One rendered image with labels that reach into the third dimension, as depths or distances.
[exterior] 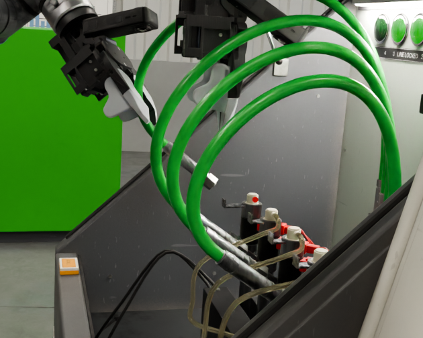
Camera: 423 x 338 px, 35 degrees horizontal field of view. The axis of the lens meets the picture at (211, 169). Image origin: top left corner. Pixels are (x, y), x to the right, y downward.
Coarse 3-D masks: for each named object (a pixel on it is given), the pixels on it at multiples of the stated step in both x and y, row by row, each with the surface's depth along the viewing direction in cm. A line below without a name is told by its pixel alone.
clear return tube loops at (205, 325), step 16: (240, 240) 81; (208, 256) 81; (288, 256) 74; (192, 288) 81; (272, 288) 67; (192, 304) 81; (208, 304) 73; (192, 320) 81; (208, 320) 73; (224, 320) 66
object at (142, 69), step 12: (324, 0) 94; (336, 0) 94; (336, 12) 94; (348, 12) 94; (348, 24) 94; (360, 24) 94; (168, 36) 98; (156, 48) 99; (372, 48) 94; (144, 60) 99; (144, 72) 100
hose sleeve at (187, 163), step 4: (168, 144) 101; (172, 144) 101; (164, 148) 101; (168, 148) 101; (168, 152) 101; (184, 156) 101; (188, 156) 102; (184, 160) 101; (188, 160) 101; (192, 160) 101; (184, 164) 101; (188, 164) 101; (192, 164) 101; (196, 164) 101; (188, 168) 101; (192, 168) 101; (192, 172) 101
